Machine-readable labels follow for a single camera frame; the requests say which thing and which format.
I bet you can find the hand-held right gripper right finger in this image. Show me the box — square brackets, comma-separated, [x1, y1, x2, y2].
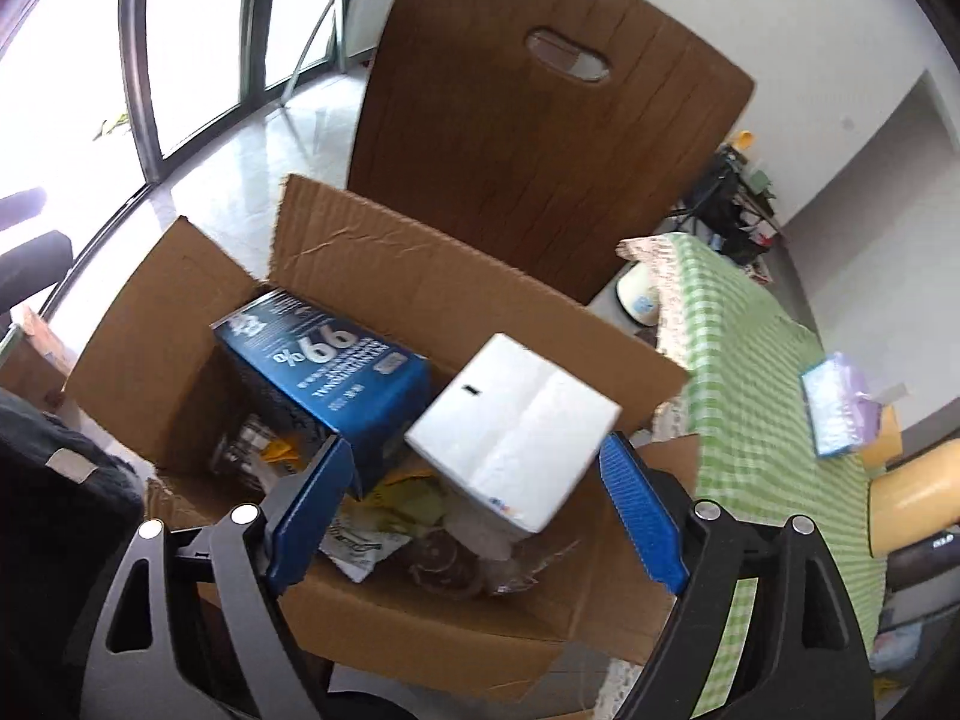
[600, 431, 877, 720]

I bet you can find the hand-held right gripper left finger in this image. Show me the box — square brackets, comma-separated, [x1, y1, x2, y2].
[64, 435, 355, 720]

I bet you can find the torn white-yellow wrapper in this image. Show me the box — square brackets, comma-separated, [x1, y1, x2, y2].
[319, 495, 410, 582]

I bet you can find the yellow snack bag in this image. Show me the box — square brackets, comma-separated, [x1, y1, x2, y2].
[225, 420, 301, 481]

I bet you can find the blue cardboard box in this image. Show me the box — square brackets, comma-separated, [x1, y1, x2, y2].
[210, 289, 432, 500]

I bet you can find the clear plastic cup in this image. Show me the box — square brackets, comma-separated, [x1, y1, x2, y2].
[409, 510, 571, 601]

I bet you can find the white milk carton box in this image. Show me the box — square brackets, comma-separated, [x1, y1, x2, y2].
[405, 334, 623, 537]

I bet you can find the large brown cardboard box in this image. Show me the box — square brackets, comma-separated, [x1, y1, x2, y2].
[61, 174, 702, 691]

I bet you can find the yellow thermos jug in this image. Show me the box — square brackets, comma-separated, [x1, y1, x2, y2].
[868, 441, 960, 557]

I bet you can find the green checkered tablecloth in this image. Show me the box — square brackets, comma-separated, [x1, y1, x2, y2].
[616, 234, 890, 717]

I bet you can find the purple tissue pack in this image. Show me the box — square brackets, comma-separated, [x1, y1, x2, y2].
[800, 352, 882, 458]

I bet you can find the white round container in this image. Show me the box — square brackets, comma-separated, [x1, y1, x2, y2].
[615, 266, 661, 327]

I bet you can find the black garment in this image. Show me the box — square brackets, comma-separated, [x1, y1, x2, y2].
[0, 390, 143, 691]

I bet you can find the small cardboard box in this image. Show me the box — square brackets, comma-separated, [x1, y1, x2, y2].
[0, 307, 76, 413]

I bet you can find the side table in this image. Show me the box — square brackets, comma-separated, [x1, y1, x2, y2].
[675, 131, 781, 271]

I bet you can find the brown wooden chair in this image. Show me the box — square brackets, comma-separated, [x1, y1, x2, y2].
[346, 0, 756, 306]

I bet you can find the black window frame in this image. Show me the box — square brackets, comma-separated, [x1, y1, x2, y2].
[116, 0, 361, 185]

